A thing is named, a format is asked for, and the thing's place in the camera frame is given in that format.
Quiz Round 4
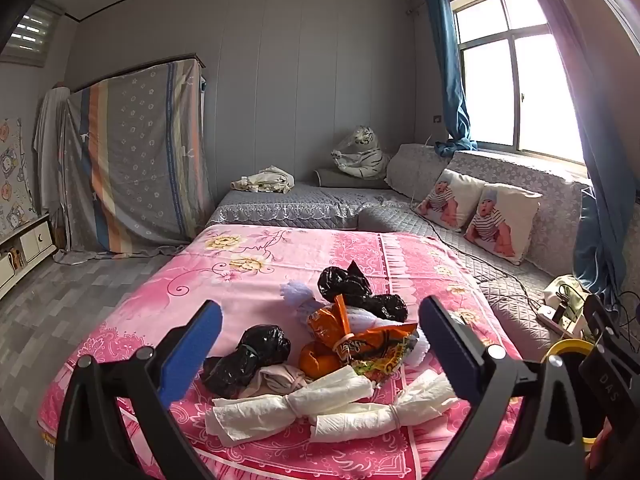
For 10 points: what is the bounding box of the beige cloth wad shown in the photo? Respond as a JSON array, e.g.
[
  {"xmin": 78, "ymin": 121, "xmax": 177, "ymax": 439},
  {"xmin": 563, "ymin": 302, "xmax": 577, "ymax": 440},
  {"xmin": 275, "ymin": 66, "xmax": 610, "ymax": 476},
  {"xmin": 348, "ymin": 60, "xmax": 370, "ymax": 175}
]
[{"xmin": 252, "ymin": 364, "xmax": 311, "ymax": 398}]

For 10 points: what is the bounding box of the yellow rimmed trash bin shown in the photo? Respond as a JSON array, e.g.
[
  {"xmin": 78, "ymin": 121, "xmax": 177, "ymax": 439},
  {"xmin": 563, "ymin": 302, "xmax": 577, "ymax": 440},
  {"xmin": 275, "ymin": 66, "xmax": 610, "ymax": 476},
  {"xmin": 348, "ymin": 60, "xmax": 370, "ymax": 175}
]
[{"xmin": 542, "ymin": 337, "xmax": 601, "ymax": 448}]

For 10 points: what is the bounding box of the pale lavender plastic bag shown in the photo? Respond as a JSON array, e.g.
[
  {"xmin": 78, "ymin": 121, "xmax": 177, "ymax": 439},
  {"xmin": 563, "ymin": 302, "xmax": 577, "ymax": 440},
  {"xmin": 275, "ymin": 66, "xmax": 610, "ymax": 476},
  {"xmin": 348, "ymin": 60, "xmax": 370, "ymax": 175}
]
[{"xmin": 280, "ymin": 280, "xmax": 321, "ymax": 326}]

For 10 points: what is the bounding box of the white tissue wad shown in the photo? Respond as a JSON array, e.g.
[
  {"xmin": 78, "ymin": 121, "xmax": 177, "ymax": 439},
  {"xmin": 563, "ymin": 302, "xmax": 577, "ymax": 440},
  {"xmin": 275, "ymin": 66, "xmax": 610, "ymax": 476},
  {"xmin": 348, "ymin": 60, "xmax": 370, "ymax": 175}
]
[{"xmin": 345, "ymin": 305, "xmax": 396, "ymax": 336}]

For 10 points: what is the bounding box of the baby print pillow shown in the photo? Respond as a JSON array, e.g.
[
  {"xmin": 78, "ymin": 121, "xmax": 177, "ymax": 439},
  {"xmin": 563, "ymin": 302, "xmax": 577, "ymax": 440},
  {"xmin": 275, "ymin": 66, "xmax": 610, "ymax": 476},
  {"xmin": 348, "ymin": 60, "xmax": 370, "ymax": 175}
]
[
  {"xmin": 462, "ymin": 182, "xmax": 543, "ymax": 266},
  {"xmin": 415, "ymin": 169, "xmax": 486, "ymax": 233}
]

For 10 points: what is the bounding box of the cream crumpled cloth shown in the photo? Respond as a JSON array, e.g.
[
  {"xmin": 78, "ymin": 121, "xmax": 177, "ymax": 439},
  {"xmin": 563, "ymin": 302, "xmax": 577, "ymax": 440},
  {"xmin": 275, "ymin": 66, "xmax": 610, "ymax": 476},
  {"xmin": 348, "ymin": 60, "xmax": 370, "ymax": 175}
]
[{"xmin": 230, "ymin": 165, "xmax": 296, "ymax": 195}]

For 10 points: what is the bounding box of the grey quilted sofa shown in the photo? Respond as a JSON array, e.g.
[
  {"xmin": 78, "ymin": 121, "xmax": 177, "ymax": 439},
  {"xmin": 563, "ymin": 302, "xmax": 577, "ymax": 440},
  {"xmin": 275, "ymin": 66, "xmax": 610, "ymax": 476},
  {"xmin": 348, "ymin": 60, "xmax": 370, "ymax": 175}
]
[{"xmin": 205, "ymin": 142, "xmax": 601, "ymax": 361}]

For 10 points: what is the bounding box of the white hanging cloth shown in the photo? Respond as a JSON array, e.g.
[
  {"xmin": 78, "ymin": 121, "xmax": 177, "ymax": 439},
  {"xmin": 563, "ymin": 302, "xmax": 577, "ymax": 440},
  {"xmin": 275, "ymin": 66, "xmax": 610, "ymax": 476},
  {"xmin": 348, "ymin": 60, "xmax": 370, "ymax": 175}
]
[{"xmin": 32, "ymin": 86, "xmax": 71, "ymax": 211}]

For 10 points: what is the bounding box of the white low cabinet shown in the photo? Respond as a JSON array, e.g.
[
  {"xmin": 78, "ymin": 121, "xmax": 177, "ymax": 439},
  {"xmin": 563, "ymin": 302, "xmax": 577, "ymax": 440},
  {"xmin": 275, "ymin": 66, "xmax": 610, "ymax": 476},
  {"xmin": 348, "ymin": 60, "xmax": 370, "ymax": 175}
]
[{"xmin": 0, "ymin": 212, "xmax": 56, "ymax": 301}]

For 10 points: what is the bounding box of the striped sheet covered wardrobe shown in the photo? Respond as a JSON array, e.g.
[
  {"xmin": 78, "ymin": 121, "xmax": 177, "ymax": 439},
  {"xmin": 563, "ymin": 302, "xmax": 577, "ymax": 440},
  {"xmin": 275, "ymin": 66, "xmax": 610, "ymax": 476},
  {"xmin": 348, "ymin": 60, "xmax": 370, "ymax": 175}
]
[{"xmin": 54, "ymin": 54, "xmax": 216, "ymax": 266}]

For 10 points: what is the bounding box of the orange tangerine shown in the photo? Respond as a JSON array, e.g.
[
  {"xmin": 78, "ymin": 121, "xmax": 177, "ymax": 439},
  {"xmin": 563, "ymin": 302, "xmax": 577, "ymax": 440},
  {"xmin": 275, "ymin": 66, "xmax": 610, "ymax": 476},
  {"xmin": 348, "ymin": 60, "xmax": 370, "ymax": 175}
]
[{"xmin": 298, "ymin": 342, "xmax": 346, "ymax": 380}]

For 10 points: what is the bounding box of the grey pillow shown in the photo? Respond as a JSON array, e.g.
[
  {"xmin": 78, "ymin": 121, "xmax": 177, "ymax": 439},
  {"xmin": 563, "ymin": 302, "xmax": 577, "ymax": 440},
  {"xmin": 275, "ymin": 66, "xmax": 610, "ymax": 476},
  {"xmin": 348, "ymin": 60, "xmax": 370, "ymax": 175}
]
[{"xmin": 314, "ymin": 167, "xmax": 391, "ymax": 190}]

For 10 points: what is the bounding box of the green cloth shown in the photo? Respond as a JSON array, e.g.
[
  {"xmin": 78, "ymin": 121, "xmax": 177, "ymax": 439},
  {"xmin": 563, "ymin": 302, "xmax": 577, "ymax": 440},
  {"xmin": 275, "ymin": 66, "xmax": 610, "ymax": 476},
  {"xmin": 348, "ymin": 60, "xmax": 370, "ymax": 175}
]
[{"xmin": 544, "ymin": 275, "xmax": 591, "ymax": 321}]

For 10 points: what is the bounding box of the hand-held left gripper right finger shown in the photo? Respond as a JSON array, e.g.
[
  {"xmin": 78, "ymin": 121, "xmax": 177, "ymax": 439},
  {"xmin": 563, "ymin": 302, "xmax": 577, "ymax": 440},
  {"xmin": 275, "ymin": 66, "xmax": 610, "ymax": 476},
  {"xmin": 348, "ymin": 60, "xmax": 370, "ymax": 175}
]
[{"xmin": 419, "ymin": 295, "xmax": 587, "ymax": 480}]

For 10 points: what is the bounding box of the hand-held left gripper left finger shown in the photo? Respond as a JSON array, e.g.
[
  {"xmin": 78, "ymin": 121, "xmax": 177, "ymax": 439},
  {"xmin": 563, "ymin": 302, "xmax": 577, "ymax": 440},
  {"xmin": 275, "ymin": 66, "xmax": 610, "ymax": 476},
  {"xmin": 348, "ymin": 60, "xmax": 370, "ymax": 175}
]
[{"xmin": 54, "ymin": 301, "xmax": 223, "ymax": 480}]

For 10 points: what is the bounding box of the window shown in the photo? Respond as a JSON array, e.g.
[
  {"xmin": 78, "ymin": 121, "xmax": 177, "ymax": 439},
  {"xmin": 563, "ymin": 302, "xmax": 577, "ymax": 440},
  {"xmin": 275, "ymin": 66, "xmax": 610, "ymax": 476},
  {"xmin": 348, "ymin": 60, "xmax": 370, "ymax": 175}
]
[{"xmin": 450, "ymin": 0, "xmax": 591, "ymax": 166}]

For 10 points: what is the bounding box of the white tissue bundle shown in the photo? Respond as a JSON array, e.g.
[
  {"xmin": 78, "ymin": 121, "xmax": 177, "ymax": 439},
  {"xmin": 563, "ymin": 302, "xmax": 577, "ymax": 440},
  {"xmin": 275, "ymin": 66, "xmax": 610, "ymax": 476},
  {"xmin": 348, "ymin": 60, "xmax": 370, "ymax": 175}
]
[
  {"xmin": 206, "ymin": 366, "xmax": 375, "ymax": 443},
  {"xmin": 309, "ymin": 374, "xmax": 468, "ymax": 443}
]

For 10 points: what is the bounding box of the orange snack packet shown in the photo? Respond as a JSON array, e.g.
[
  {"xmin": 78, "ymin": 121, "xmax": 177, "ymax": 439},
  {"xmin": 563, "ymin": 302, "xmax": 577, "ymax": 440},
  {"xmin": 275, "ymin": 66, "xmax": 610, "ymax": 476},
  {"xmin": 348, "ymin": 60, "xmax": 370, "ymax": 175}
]
[{"xmin": 306, "ymin": 295, "xmax": 418, "ymax": 386}]

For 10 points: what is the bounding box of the white power strip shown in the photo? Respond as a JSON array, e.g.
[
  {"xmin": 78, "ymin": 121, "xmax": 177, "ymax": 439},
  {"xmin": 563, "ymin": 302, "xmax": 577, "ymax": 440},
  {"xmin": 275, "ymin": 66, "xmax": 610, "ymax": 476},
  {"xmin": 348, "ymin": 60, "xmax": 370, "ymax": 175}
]
[{"xmin": 537, "ymin": 305, "xmax": 576, "ymax": 333}]

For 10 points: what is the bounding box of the pink floral blanket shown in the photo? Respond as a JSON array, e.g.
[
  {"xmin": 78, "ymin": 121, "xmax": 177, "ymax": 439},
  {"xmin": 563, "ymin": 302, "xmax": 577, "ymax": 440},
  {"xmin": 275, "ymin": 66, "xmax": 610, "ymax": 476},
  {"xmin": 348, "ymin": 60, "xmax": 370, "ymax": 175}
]
[{"xmin": 37, "ymin": 224, "xmax": 526, "ymax": 480}]

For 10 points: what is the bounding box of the black plastic bag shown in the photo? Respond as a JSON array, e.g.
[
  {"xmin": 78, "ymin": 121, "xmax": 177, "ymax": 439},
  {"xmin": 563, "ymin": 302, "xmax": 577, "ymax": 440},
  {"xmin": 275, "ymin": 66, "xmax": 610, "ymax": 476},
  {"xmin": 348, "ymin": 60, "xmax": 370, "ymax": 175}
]
[
  {"xmin": 317, "ymin": 260, "xmax": 408, "ymax": 322},
  {"xmin": 202, "ymin": 325, "xmax": 292, "ymax": 398}
]

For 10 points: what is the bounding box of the white tiger plush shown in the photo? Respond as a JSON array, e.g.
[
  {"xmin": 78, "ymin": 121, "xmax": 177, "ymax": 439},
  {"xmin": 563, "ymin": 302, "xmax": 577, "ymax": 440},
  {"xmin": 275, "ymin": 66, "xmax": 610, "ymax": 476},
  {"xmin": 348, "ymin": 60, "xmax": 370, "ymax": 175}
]
[{"xmin": 330, "ymin": 125, "xmax": 392, "ymax": 179}]

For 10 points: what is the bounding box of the blue curtain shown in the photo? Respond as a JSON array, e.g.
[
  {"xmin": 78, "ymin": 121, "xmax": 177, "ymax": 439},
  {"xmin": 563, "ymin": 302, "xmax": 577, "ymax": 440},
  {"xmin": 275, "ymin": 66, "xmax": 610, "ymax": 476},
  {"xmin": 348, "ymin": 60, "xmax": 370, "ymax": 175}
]
[
  {"xmin": 424, "ymin": 0, "xmax": 480, "ymax": 157},
  {"xmin": 517, "ymin": 0, "xmax": 640, "ymax": 296}
]

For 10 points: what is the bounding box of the black cable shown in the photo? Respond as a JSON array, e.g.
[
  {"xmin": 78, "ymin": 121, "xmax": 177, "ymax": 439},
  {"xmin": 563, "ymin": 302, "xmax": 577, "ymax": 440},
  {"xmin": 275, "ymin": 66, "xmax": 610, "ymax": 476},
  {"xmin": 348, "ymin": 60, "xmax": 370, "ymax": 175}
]
[{"xmin": 612, "ymin": 287, "xmax": 640, "ymax": 331}]

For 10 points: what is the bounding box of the cartoon wall poster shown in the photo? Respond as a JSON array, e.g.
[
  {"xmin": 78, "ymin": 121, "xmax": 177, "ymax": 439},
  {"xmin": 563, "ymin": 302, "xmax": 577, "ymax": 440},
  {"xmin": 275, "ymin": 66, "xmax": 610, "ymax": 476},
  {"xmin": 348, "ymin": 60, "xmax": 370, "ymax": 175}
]
[{"xmin": 0, "ymin": 119, "xmax": 38, "ymax": 241}]

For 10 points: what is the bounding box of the window blind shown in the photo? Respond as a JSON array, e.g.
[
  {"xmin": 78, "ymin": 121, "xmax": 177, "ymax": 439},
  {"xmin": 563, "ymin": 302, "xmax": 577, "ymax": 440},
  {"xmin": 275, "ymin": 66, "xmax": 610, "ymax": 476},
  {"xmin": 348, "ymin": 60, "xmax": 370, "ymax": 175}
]
[{"xmin": 0, "ymin": 2, "xmax": 66, "ymax": 68}]

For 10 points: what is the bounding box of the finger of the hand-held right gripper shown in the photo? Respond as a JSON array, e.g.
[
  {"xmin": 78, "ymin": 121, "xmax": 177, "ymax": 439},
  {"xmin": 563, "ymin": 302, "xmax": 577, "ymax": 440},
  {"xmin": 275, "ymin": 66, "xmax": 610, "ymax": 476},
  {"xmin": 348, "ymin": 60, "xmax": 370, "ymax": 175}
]
[{"xmin": 580, "ymin": 294, "xmax": 640, "ymax": 406}]

